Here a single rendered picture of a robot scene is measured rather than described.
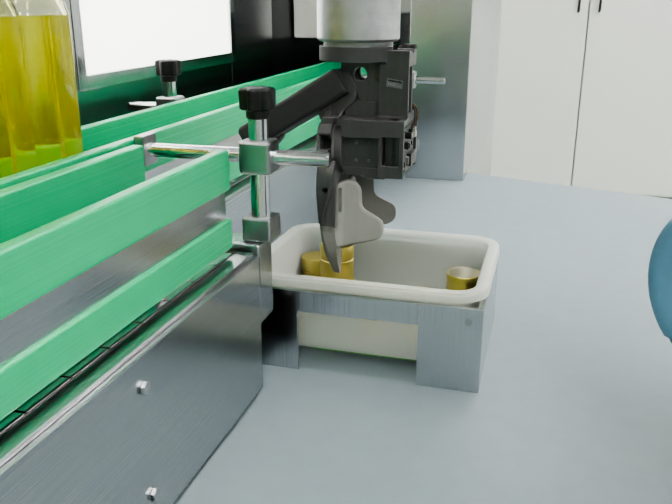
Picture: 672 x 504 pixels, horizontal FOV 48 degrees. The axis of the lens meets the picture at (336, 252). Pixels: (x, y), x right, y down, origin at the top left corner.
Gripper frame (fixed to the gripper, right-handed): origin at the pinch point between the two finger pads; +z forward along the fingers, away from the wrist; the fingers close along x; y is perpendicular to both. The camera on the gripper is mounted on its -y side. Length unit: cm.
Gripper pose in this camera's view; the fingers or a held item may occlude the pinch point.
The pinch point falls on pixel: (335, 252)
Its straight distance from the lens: 75.2
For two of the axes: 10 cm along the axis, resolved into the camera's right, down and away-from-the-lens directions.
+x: 2.7, -3.1, 9.1
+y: 9.6, 0.9, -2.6
